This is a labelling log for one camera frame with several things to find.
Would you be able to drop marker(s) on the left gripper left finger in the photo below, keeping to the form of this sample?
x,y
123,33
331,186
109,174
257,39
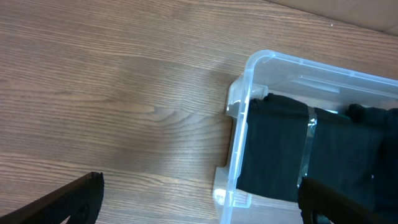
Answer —
x,y
79,201

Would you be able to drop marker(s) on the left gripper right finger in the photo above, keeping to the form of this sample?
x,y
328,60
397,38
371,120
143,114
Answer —
x,y
320,202

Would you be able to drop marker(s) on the large black cloth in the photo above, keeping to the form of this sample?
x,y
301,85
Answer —
x,y
287,140

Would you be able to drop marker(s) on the small black cloth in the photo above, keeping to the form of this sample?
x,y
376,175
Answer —
x,y
385,165

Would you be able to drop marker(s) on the clear plastic storage bin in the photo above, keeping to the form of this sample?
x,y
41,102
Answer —
x,y
315,84

